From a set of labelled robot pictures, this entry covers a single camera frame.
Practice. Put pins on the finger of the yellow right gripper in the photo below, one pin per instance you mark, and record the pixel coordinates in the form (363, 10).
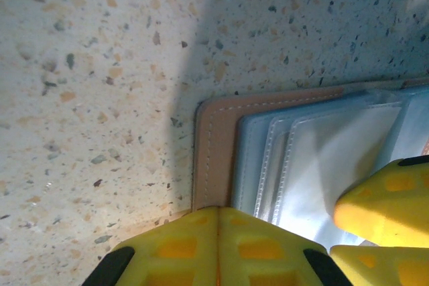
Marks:
(385, 266)
(392, 205)

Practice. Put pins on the tan leather card holder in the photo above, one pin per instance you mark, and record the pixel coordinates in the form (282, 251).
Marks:
(214, 152)

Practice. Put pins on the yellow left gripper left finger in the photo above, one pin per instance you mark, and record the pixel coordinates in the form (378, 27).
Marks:
(174, 252)

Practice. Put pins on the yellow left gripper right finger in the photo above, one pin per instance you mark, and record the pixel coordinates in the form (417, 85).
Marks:
(264, 256)

